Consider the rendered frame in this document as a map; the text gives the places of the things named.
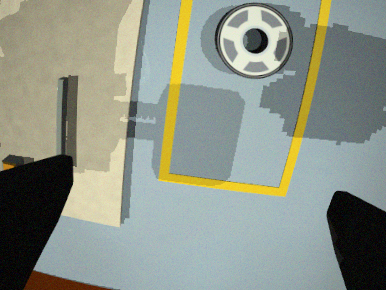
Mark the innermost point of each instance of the grey and black toy wheel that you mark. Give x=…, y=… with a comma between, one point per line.
x=274, y=51

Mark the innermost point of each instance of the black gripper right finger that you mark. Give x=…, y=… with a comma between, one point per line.
x=358, y=233

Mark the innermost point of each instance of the yellow rectangular outline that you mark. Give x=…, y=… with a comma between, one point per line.
x=171, y=110

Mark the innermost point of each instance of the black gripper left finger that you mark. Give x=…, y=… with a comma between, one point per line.
x=32, y=198

